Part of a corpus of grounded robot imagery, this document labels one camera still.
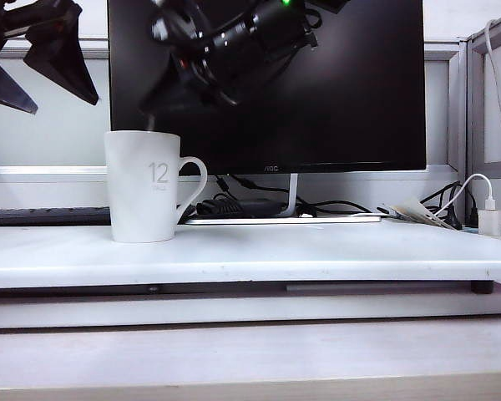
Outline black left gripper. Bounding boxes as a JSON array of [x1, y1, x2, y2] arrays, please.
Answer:
[[0, 0, 100, 115]]

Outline black computer keyboard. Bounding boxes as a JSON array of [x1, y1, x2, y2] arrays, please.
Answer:
[[0, 206, 112, 227]]

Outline grey partition frame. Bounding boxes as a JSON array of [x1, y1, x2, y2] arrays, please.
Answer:
[[457, 7, 501, 226]]

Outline black AOC computer monitor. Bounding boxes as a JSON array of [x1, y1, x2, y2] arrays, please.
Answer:
[[107, 0, 427, 175]]

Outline thick white cable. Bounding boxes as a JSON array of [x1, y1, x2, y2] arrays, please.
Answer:
[[483, 19, 501, 165]]

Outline silver monitor stand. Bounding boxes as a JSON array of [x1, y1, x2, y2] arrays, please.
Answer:
[[183, 173, 383, 226]]

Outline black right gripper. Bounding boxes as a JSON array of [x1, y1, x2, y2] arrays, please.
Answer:
[[138, 0, 220, 123]]

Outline white USB charger plug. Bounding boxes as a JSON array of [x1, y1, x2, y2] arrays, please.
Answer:
[[478, 209, 501, 236]]

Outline white mug with 12 print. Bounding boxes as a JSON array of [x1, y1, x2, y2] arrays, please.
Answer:
[[103, 129, 209, 244]]

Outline black power brick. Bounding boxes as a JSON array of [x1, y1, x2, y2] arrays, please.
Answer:
[[233, 199, 286, 217]]

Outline thin white USB cable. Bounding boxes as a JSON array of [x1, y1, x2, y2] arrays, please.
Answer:
[[432, 173, 497, 221]]

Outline white desk riser board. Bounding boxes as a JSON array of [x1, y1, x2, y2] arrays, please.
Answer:
[[0, 220, 501, 290]]

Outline black coiled cable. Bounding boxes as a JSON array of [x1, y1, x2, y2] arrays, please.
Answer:
[[196, 199, 240, 217]]

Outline black monitor cable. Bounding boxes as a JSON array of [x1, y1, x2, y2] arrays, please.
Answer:
[[215, 174, 388, 218]]

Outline tangled black cables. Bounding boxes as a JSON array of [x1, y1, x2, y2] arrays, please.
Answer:
[[420, 181, 465, 231]]

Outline folded paper booklet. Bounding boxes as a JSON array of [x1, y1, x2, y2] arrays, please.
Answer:
[[388, 196, 453, 231]]

